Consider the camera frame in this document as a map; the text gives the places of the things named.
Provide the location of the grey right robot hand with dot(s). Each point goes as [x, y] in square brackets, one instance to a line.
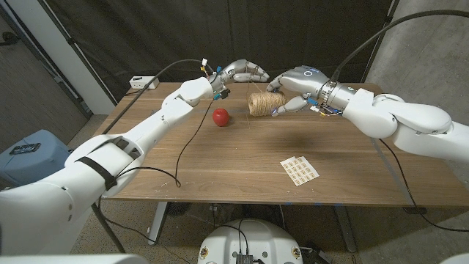
[308, 82]

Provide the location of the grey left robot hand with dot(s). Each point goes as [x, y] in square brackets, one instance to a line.
[238, 71]

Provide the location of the jute twine spool with strand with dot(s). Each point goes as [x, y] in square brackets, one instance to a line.
[265, 103]

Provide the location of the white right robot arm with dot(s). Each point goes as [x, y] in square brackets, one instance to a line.
[403, 121]

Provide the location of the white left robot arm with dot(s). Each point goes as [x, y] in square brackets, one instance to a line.
[139, 139]

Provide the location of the red ball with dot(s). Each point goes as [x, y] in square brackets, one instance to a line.
[220, 117]

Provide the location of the sticker sheet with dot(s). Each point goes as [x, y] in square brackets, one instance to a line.
[299, 171]

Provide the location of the black backdrop curtain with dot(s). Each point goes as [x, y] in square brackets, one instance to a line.
[220, 36]

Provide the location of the black backdrop stand pole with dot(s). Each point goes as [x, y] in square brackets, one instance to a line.
[382, 36]
[71, 42]

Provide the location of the white power strip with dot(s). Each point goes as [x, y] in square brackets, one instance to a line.
[144, 82]

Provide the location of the grey tape outline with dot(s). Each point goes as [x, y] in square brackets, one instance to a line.
[392, 168]

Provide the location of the black round ribbed object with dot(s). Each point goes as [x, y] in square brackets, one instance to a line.
[178, 209]

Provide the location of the metal table leg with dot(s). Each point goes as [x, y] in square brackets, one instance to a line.
[346, 231]
[157, 223]

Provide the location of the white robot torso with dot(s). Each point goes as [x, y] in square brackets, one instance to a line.
[264, 238]

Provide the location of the grey hub on torso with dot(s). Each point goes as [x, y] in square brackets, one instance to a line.
[244, 259]

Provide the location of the blue plastic bin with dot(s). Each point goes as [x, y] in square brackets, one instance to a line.
[36, 161]

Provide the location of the black door frame rail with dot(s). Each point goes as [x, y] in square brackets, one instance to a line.
[58, 78]

